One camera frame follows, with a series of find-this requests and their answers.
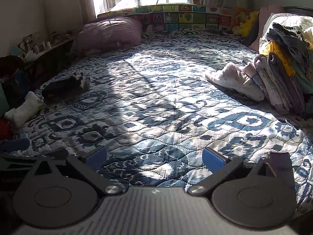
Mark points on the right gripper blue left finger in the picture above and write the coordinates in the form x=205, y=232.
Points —
x=86, y=165

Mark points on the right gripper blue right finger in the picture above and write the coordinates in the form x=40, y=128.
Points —
x=222, y=169

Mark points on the black folded clothes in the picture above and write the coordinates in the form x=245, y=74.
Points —
x=60, y=90

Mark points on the stack of folded clothes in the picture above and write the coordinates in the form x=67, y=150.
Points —
x=284, y=62

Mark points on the black smartphone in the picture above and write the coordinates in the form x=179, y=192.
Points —
x=281, y=164

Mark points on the white rolled quilted cloth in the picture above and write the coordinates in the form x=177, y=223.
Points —
x=28, y=109

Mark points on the blue white patterned quilt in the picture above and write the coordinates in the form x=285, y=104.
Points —
x=153, y=110

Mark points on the white baby garment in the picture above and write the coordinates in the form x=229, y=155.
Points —
x=233, y=77

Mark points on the cluttered bedside shelf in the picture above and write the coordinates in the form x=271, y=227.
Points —
x=41, y=59

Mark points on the pink pillow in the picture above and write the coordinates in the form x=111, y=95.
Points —
x=111, y=34

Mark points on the yellow plush toy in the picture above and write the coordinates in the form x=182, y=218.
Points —
x=243, y=23

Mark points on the colourful alphabet foam mat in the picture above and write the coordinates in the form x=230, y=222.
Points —
x=176, y=17

